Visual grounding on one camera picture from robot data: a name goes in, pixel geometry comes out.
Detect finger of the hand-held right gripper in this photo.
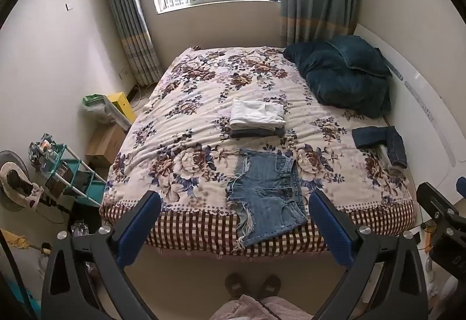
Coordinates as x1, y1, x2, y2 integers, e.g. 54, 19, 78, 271
416, 182, 461, 230

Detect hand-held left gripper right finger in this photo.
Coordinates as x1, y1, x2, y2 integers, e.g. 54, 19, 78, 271
309, 190, 429, 320

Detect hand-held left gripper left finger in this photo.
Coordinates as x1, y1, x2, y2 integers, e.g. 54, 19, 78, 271
41, 190, 163, 320

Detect light blue denim shorts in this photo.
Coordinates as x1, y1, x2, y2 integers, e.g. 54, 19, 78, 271
226, 149, 310, 252

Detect folded dark grey pants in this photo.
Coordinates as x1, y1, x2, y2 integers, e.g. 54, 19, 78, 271
229, 125, 287, 139

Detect folded white pants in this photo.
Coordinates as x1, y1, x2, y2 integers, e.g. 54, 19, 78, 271
229, 98, 287, 130

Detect clear plastic bottle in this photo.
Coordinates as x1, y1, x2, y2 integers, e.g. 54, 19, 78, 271
70, 220, 90, 237

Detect teal shelf cart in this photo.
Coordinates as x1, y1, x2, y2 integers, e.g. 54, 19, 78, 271
43, 144, 108, 208

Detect person's brown slipper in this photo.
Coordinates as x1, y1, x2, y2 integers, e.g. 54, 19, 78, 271
224, 273, 244, 298
257, 274, 282, 301

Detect folded dark blue jeans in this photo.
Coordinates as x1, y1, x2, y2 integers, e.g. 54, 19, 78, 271
352, 125, 408, 170

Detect cardboard box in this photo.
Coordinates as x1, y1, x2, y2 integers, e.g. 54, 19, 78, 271
85, 123, 128, 168

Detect white bed headboard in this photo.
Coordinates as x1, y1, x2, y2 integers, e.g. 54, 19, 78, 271
354, 23, 466, 205

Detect bed with floral cover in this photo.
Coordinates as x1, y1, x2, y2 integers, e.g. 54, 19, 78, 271
100, 46, 418, 257

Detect yellow mop head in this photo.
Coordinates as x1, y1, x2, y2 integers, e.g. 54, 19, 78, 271
0, 228, 52, 256

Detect clutter on shelf cart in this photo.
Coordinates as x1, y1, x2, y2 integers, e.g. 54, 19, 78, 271
28, 133, 62, 172

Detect yellow box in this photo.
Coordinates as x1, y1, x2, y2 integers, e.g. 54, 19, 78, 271
106, 92, 137, 128

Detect clear bag with green top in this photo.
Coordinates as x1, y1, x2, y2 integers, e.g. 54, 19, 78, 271
82, 94, 121, 125

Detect floor fan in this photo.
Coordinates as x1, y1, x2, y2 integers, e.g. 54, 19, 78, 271
0, 150, 45, 213

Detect dark teal quilt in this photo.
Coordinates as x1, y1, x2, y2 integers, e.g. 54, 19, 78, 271
283, 40, 392, 119

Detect dark teal pillow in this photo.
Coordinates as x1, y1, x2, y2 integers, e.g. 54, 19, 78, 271
325, 35, 393, 79

